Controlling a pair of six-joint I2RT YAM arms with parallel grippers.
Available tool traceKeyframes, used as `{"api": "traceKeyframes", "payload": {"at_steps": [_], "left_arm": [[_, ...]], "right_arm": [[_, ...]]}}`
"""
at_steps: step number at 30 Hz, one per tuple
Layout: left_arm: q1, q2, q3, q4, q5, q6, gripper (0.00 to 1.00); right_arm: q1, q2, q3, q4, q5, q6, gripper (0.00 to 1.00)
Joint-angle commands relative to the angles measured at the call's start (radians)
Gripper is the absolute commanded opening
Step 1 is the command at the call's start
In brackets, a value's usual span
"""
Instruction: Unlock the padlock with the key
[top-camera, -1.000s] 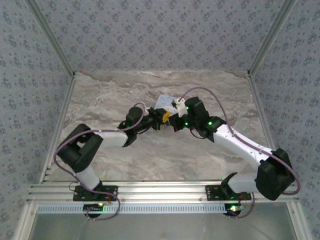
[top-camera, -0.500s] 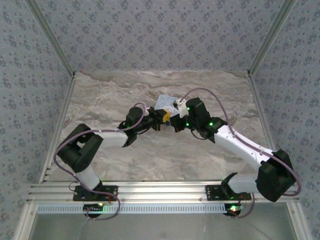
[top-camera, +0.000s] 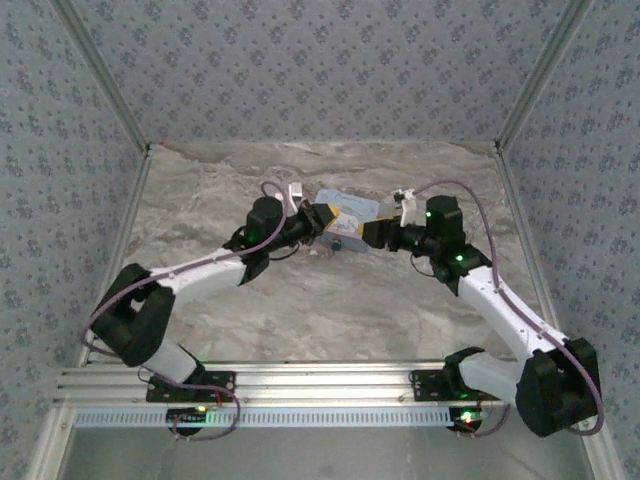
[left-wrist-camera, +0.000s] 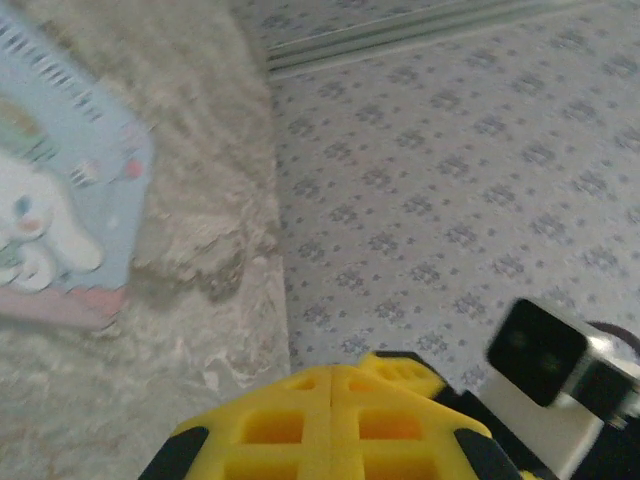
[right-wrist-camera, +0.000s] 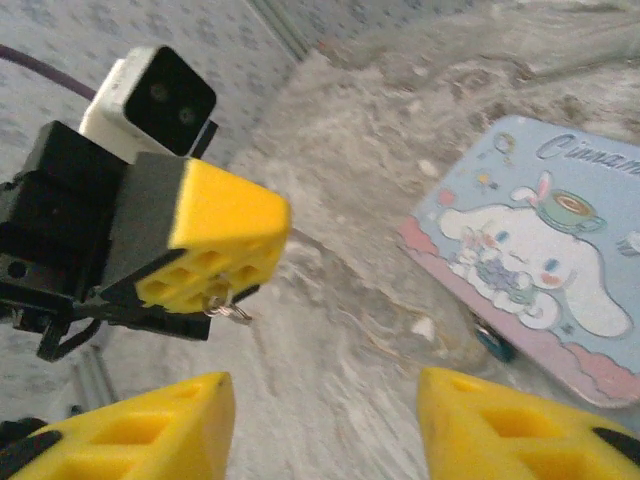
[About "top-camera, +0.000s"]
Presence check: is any controller board green light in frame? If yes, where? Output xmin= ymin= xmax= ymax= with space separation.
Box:
xmin=166 ymin=406 xmax=209 ymax=425
xmin=448 ymin=406 xmax=490 ymax=432

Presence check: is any aluminium side frame rail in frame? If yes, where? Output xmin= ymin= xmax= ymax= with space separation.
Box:
xmin=27 ymin=149 xmax=155 ymax=480
xmin=492 ymin=143 xmax=629 ymax=480

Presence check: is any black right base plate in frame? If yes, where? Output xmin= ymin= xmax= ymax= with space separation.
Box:
xmin=408 ymin=368 xmax=501 ymax=402

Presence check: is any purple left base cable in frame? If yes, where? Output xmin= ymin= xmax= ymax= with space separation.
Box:
xmin=138 ymin=367 xmax=242 ymax=443

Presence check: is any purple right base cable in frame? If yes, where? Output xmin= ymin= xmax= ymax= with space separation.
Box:
xmin=453 ymin=394 xmax=512 ymax=439

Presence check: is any light blue cartoon tin box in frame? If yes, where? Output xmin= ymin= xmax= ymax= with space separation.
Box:
xmin=313 ymin=188 xmax=387 ymax=254

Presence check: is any aluminium mounting rail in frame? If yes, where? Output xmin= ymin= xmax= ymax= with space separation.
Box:
xmin=53 ymin=358 xmax=507 ymax=407

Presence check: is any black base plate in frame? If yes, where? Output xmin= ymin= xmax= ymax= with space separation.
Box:
xmin=144 ymin=370 xmax=237 ymax=404
xmin=408 ymin=368 xmax=501 ymax=402

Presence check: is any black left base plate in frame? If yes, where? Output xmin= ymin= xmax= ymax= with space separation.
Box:
xmin=144 ymin=370 xmax=237 ymax=404

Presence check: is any aluminium frame post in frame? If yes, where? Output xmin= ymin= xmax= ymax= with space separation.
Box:
xmin=493 ymin=0 xmax=595 ymax=153
xmin=51 ymin=0 xmax=153 ymax=153

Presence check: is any left controller board green light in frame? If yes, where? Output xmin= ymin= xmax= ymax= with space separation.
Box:
xmin=166 ymin=406 xmax=209 ymax=425

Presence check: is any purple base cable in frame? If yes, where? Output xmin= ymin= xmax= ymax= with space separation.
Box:
xmin=138 ymin=367 xmax=242 ymax=443
xmin=453 ymin=394 xmax=512 ymax=439

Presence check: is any right controller board green light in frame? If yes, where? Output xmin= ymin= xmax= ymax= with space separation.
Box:
xmin=448 ymin=406 xmax=490 ymax=432

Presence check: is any white slotted cable duct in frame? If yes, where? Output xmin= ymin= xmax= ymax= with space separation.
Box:
xmin=73 ymin=405 xmax=482 ymax=429

